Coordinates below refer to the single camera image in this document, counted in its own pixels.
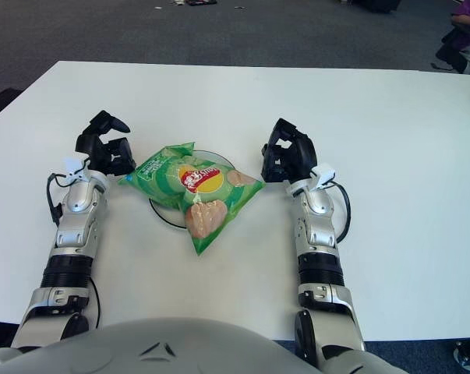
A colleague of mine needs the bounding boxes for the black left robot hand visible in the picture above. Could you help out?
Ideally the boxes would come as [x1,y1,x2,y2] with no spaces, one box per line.
[75,110,137,177]

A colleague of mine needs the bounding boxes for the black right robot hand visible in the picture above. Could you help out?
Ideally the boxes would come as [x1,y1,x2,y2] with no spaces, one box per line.
[260,118,320,184]

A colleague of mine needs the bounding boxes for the green chips snack bag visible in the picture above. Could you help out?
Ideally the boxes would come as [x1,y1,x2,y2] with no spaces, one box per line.
[117,140,267,256]

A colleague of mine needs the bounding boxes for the white plate black rim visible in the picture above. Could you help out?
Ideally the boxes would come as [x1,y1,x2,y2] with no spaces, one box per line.
[147,150,235,231]

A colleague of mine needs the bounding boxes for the black backpack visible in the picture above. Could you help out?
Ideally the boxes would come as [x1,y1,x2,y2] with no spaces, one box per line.
[0,88,23,124]

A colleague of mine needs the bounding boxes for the black box on floor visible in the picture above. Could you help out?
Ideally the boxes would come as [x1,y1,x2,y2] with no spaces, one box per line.
[353,0,401,12]

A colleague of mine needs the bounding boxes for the black bag beside person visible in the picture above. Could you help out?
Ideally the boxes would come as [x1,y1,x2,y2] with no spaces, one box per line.
[435,29,468,73]

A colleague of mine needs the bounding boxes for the grey robot torso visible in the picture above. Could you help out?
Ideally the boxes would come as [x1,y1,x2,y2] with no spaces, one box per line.
[0,317,391,374]

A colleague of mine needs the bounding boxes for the chair caster wheel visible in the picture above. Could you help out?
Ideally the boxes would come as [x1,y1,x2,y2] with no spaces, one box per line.
[452,340,470,371]

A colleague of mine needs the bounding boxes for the white right wrist cable clip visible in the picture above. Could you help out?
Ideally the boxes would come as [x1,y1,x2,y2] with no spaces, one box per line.
[311,163,337,190]

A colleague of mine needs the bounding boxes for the white wrist cable clip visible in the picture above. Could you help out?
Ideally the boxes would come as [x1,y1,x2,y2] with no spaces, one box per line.
[311,163,337,190]
[64,157,91,181]

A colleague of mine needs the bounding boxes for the white left wrist cable clip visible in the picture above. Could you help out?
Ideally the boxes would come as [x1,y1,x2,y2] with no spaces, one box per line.
[64,157,91,181]

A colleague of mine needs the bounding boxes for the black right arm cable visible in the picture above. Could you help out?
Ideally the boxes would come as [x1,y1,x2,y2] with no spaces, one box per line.
[331,181,352,245]

